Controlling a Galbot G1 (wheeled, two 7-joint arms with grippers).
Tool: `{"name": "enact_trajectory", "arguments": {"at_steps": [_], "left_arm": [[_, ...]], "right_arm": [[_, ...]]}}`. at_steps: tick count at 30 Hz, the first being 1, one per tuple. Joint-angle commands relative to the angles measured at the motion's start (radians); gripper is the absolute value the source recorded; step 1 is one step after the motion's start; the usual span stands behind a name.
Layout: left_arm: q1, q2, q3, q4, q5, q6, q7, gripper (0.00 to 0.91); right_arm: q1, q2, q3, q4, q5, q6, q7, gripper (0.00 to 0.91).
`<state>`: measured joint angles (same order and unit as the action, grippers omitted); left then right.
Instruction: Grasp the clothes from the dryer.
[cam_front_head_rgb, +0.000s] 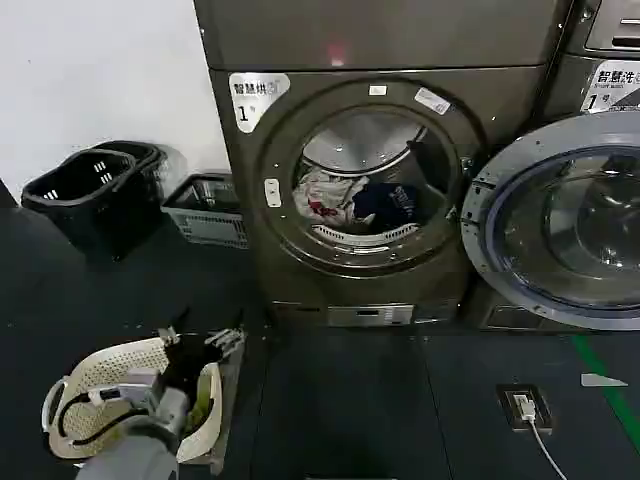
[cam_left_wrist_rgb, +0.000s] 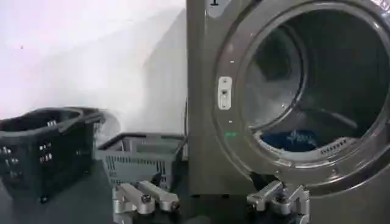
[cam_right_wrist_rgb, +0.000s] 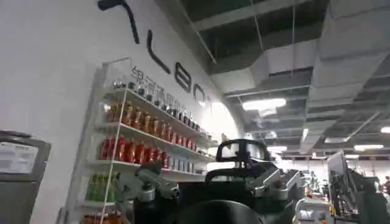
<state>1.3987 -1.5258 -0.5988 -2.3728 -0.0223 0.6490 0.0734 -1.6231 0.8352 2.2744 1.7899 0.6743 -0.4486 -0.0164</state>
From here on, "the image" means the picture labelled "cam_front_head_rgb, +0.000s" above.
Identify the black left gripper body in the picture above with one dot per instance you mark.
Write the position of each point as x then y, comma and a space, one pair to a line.
192, 360

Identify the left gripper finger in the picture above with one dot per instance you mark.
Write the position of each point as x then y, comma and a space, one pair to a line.
225, 341
169, 337

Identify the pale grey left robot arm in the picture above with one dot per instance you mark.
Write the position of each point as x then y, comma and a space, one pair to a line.
145, 440

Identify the green cloth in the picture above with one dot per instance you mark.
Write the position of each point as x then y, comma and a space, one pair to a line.
199, 412

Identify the white perforated laundry basket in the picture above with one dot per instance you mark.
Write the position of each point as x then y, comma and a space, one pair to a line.
115, 362

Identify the grey plastic crate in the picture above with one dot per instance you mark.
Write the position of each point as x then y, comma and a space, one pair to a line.
210, 225

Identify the large black plastic basket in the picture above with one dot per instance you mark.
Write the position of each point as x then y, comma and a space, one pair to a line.
85, 210

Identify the grey dryer with round opening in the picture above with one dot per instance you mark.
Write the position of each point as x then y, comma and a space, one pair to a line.
380, 295

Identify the white cloth with red print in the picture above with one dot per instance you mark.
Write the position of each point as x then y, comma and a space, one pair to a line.
325, 192

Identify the navy blue garment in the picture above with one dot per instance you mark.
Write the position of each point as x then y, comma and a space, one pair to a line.
390, 202

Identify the white number sticker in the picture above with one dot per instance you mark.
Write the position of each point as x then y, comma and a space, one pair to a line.
255, 100
610, 87

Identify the white plug adapter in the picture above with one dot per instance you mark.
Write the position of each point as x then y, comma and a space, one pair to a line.
522, 406

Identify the black floor socket box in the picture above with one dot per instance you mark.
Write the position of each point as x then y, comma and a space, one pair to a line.
542, 407

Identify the grey stacked dryer unit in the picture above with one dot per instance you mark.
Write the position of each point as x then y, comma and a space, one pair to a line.
380, 30

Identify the round glass dryer door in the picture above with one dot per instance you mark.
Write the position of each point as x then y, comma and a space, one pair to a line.
560, 225

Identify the grey floor arrow marker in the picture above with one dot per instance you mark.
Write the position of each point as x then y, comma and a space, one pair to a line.
602, 380

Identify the green floor tape strip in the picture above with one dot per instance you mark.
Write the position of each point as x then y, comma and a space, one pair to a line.
607, 375

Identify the grey washing machine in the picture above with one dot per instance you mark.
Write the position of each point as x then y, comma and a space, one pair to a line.
565, 85

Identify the grey stacked washer unit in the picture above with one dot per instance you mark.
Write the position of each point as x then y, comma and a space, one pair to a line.
610, 25

